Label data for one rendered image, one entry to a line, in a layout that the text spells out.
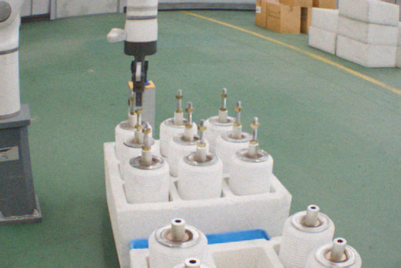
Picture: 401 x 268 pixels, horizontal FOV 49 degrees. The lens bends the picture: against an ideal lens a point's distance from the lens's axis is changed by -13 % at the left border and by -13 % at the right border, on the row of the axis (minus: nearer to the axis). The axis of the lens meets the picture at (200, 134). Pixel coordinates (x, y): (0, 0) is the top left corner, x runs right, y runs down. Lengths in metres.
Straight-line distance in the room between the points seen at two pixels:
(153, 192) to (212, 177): 0.13
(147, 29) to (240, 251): 0.51
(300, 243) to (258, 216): 0.29
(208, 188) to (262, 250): 0.23
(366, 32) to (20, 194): 2.98
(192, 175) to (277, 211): 0.21
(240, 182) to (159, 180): 0.18
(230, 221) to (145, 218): 0.19
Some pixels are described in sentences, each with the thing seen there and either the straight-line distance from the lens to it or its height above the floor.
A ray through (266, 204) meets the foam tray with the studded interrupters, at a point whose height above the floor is 0.17.
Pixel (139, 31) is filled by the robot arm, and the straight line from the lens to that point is 1.07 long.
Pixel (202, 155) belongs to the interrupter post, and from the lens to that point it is 1.07.
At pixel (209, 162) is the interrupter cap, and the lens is 1.07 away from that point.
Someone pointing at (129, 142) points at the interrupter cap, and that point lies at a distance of 1.16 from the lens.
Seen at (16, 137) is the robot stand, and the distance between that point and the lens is 1.25.
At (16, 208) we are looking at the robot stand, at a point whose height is 0.04.
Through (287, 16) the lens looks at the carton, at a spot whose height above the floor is 0.18.
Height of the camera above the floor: 0.68
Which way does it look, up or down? 20 degrees down
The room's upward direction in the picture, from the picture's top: 2 degrees clockwise
